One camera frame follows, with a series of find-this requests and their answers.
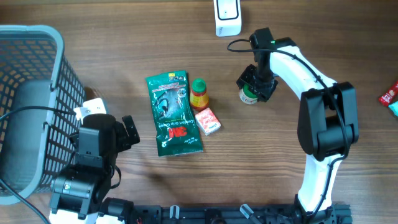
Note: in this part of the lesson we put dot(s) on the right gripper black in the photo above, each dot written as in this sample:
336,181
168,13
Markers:
263,92

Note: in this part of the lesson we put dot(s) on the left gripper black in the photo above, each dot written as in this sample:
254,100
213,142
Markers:
125,142

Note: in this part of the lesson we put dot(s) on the green lid glass jar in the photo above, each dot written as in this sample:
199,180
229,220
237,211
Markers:
247,96

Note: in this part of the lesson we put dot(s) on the green 3M gloves packet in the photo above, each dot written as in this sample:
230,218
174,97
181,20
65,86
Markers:
176,129

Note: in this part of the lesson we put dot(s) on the yellow red sauce bottle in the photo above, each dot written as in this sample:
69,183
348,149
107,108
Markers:
199,99

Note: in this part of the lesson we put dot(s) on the small red tissue box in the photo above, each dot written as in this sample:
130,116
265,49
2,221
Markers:
207,121

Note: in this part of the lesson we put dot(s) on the red coffee stick sachet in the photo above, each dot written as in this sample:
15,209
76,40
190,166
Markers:
388,97

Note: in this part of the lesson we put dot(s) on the mint wet wipes pack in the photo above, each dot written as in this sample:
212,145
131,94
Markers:
394,108

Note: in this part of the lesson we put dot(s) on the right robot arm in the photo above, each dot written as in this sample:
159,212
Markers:
327,117

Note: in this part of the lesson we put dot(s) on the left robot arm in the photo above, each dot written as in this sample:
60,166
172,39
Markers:
81,186

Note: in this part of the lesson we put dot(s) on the grey plastic mesh basket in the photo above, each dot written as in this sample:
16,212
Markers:
40,89

